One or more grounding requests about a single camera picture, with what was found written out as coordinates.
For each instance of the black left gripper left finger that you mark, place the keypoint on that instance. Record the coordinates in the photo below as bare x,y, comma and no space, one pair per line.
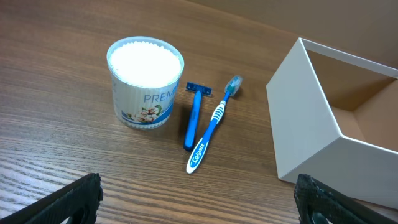
77,203

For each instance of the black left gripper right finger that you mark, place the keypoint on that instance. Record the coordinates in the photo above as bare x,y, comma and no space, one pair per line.
318,203

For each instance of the cotton swab round container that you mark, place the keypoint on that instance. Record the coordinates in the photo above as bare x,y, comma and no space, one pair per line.
145,73

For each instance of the blue white Colgate toothbrush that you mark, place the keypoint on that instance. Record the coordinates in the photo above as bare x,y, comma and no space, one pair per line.
199,150

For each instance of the white open cardboard box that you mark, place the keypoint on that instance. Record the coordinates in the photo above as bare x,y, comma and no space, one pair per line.
334,117

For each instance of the blue disposable razor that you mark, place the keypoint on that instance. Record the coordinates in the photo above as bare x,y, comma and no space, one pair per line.
199,91

